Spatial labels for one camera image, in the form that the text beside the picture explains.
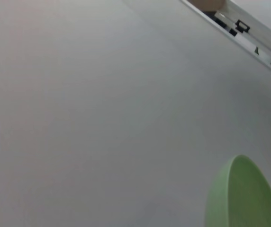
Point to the light green plate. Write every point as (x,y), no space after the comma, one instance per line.
(246,196)

